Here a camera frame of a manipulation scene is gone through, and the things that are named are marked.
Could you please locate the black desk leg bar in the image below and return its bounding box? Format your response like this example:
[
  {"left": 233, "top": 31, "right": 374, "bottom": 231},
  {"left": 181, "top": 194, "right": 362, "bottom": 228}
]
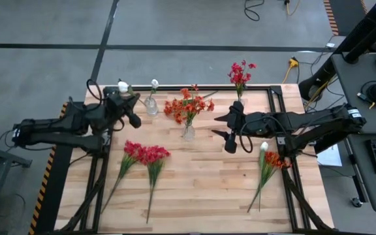
[{"left": 313, "top": 130, "right": 360, "bottom": 155}]

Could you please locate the black caster wheel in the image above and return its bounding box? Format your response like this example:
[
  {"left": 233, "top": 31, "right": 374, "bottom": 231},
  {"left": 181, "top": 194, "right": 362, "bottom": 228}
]
[{"left": 350, "top": 196, "right": 364, "bottom": 209}]

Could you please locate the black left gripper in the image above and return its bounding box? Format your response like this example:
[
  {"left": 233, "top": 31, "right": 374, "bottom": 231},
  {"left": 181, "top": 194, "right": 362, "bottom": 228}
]
[{"left": 102, "top": 85, "right": 142, "bottom": 130}]

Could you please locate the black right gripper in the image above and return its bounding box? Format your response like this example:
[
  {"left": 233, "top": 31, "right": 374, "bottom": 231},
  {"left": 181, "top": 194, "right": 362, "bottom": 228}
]
[{"left": 211, "top": 100, "right": 257, "bottom": 155}]

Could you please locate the grey desk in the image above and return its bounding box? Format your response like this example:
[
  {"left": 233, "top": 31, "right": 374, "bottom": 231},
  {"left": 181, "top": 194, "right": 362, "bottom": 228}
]
[
  {"left": 347, "top": 133, "right": 376, "bottom": 215},
  {"left": 330, "top": 52, "right": 376, "bottom": 135}
]

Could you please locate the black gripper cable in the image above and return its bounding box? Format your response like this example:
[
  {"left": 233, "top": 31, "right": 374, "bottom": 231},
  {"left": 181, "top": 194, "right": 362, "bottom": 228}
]
[
  {"left": 86, "top": 78, "right": 106, "bottom": 104},
  {"left": 239, "top": 125, "right": 255, "bottom": 154}
]

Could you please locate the black tower fan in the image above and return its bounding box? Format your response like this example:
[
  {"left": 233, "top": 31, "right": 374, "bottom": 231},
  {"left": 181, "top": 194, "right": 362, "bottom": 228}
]
[{"left": 298, "top": 0, "right": 376, "bottom": 102}]

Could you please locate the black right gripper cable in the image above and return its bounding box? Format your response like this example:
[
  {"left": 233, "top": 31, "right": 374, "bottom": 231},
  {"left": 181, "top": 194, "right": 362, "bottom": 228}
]
[{"left": 239, "top": 125, "right": 255, "bottom": 154}]

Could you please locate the yellow floor cable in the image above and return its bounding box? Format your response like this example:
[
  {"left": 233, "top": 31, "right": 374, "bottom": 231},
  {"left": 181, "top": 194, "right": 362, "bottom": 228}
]
[{"left": 284, "top": 0, "right": 302, "bottom": 17}]

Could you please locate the clear faceted glass vase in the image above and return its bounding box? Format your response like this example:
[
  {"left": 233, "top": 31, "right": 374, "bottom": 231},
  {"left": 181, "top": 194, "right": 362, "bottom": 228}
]
[{"left": 181, "top": 122, "right": 196, "bottom": 142}]

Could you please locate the black base plate hazard stripe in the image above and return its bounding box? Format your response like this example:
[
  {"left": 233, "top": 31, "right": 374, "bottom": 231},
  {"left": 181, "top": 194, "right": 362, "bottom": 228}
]
[{"left": 27, "top": 101, "right": 84, "bottom": 235}]

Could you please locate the yellow extension cord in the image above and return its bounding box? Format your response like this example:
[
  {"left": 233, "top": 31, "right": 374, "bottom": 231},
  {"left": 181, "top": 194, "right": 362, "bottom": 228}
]
[{"left": 281, "top": 57, "right": 300, "bottom": 84}]

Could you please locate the black floor cable loop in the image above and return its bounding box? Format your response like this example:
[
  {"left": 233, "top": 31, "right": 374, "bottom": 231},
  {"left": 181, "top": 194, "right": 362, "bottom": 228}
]
[{"left": 243, "top": 0, "right": 266, "bottom": 22}]

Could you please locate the clear glass bottle vase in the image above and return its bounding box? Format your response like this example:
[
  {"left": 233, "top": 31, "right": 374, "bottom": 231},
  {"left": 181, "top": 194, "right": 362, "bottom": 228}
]
[{"left": 144, "top": 96, "right": 159, "bottom": 118}]

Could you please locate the orange black hazard strip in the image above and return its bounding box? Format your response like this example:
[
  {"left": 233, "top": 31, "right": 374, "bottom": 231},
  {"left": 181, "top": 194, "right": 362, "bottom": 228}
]
[{"left": 322, "top": 0, "right": 339, "bottom": 37}]

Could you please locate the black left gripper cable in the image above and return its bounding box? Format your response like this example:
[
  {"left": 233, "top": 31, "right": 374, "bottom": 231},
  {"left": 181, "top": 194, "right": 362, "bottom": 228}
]
[{"left": 86, "top": 78, "right": 106, "bottom": 104}]

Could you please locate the white paper sheet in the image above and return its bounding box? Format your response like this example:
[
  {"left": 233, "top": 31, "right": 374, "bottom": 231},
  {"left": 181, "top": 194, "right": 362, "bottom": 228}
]
[{"left": 317, "top": 143, "right": 343, "bottom": 168}]

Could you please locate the black metal table frame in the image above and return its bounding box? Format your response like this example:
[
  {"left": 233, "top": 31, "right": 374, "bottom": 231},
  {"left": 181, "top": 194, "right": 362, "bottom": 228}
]
[{"left": 54, "top": 78, "right": 339, "bottom": 235}]

